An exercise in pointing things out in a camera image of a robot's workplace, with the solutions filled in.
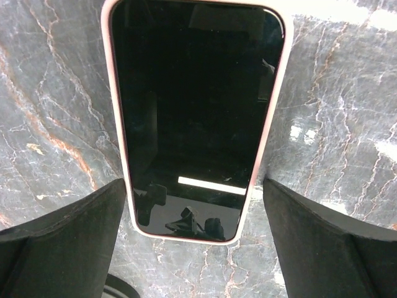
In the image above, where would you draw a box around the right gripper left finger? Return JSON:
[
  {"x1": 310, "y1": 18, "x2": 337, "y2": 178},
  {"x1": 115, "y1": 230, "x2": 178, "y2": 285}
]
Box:
[{"x1": 1, "y1": 179, "x2": 127, "y2": 297}]

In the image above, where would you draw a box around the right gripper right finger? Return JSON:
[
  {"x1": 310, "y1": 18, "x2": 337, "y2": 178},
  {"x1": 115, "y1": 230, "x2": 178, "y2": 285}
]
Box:
[{"x1": 263, "y1": 178, "x2": 396, "y2": 297}]

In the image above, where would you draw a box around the pink case smartphone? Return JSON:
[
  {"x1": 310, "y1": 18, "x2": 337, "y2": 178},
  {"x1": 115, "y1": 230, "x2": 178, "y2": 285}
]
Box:
[{"x1": 100, "y1": 1, "x2": 293, "y2": 245}]

